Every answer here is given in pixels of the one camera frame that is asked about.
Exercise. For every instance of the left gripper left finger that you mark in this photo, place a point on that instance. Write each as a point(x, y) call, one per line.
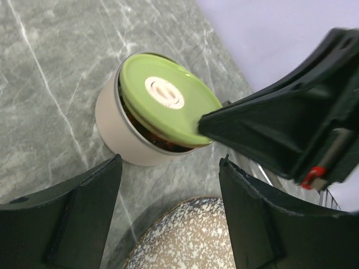
point(63, 226)

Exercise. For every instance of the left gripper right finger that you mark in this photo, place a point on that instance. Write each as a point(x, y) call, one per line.
point(269, 228)

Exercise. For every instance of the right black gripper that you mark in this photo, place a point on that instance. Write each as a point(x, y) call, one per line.
point(304, 126)

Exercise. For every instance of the metal serving tongs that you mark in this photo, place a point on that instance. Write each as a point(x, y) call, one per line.
point(321, 198)

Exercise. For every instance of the green round lid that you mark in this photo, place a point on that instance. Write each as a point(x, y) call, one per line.
point(166, 98)

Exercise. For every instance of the beige metal lunch container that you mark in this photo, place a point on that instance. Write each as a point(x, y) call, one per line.
point(125, 135)

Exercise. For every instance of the speckled ceramic plate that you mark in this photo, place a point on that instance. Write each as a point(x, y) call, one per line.
point(193, 234)

